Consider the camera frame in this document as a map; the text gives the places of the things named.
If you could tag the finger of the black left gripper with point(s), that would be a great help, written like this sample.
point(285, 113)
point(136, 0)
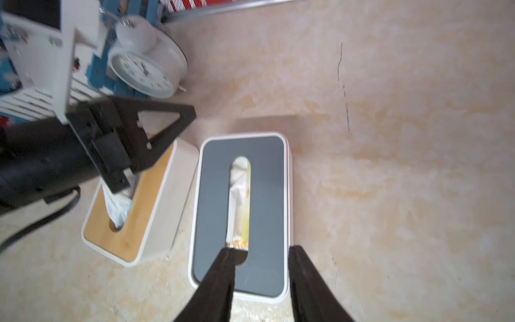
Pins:
point(114, 138)

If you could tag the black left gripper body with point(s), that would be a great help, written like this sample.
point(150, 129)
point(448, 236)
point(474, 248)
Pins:
point(41, 160)

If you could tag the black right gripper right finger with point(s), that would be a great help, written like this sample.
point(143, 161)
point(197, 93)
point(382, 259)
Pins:
point(311, 298)

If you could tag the yellow tissue paper pack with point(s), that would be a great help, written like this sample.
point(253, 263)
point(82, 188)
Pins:
point(237, 235)

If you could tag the blue white toy crib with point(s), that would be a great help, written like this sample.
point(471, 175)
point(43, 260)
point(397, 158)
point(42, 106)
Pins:
point(96, 71)

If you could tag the white alarm clock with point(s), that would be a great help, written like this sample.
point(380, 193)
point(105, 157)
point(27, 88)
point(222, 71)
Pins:
point(146, 58)

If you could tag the bamboo tissue box lid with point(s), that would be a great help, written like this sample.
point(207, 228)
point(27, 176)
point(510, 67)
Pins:
point(154, 216)

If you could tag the grey tissue box lid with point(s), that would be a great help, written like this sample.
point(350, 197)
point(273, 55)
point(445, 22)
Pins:
point(263, 276)

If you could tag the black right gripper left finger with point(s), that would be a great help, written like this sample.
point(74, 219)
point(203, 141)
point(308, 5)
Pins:
point(213, 299)

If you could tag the blue tissue paper pack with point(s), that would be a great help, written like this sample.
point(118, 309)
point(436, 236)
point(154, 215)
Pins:
point(118, 205)

